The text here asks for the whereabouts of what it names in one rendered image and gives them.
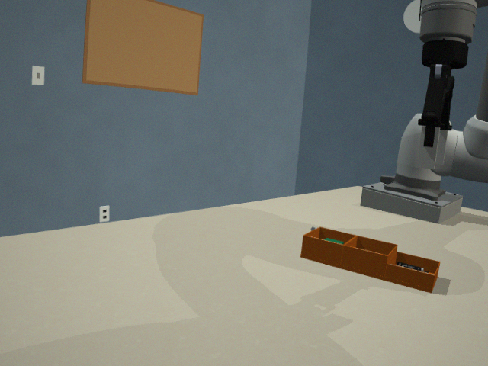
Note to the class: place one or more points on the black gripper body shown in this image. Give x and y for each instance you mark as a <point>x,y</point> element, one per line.
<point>446,52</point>

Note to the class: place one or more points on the brown rack of bins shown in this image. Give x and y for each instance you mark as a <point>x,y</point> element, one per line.
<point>370,257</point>

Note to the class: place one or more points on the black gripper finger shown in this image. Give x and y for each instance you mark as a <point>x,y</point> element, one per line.
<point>430,129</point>
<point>444,128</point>

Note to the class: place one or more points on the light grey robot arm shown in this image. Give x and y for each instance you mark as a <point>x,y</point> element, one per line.
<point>450,20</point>

